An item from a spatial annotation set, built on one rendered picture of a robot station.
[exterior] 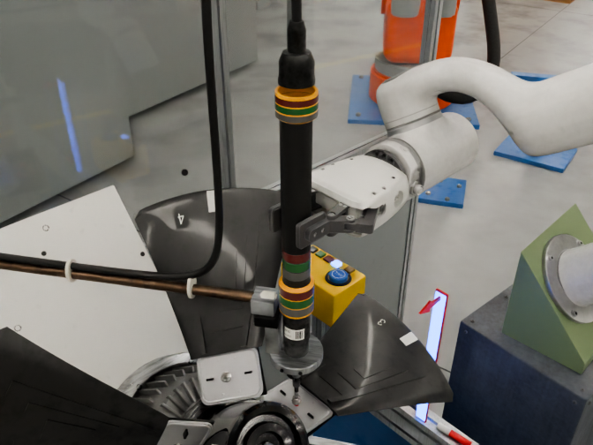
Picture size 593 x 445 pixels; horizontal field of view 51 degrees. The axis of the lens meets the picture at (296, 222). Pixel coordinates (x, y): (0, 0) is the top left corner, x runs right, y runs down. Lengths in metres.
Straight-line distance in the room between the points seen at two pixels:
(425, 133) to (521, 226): 2.81
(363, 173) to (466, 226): 2.78
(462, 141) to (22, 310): 0.67
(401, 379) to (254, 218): 0.33
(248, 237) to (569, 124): 0.43
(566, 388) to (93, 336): 0.90
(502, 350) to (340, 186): 0.78
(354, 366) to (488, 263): 2.34
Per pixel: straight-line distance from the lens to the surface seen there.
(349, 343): 0.99
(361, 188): 0.72
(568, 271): 1.36
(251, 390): 0.84
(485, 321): 1.46
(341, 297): 1.27
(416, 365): 1.01
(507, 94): 0.78
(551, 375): 1.39
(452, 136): 0.85
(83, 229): 1.04
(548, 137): 0.77
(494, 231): 3.51
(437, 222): 3.50
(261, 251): 0.85
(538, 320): 1.38
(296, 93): 0.65
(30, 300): 1.00
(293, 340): 0.79
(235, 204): 0.88
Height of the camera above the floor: 1.87
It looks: 33 degrees down
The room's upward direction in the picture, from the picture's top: straight up
